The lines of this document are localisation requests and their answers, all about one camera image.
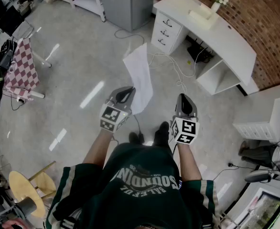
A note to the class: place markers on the black device under desk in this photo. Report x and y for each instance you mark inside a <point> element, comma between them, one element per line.
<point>199,52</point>

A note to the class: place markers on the white-legged table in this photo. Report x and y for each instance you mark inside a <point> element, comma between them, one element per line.
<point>40,60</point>

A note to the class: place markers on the person's left forearm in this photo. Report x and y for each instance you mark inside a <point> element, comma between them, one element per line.
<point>99,149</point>

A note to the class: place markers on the tall grey metal cabinet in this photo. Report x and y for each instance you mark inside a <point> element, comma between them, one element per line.
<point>121,6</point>

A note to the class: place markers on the person's leg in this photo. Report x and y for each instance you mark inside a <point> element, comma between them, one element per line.
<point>161,132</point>
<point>135,137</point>

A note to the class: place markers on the person's green printed shirt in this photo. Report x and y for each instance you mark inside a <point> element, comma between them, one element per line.
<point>135,190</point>

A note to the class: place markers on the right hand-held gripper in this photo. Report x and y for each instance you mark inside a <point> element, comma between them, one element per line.
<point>187,130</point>

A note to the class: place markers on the round wooden stool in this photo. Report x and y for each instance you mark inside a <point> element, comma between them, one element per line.
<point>27,187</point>

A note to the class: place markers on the white vase with white flowers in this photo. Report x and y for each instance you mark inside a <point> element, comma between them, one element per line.
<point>216,6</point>

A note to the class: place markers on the person's left leg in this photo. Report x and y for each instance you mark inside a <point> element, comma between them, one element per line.
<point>135,137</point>

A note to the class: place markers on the low white cabinet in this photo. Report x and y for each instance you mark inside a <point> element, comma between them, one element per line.
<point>257,129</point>

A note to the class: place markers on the white cloth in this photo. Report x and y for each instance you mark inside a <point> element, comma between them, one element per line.
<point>140,77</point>

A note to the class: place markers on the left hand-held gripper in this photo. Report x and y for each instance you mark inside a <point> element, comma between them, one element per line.
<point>110,114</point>

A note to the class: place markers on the black framed window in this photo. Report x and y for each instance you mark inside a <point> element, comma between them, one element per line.
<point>269,211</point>

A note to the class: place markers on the cream box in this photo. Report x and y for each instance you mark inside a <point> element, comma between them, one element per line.
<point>203,18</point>

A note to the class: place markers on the pink checkered cloth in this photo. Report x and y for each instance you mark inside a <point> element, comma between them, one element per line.
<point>23,68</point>

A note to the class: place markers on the person's right forearm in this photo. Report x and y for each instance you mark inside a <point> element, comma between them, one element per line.
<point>186,161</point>

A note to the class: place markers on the white open shelf unit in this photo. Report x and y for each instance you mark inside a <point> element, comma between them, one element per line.
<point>87,1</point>

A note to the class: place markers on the person's right leg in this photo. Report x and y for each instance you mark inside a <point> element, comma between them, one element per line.
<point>161,132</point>

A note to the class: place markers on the white desk with drawers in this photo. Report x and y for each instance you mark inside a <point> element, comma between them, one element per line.
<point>228,39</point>

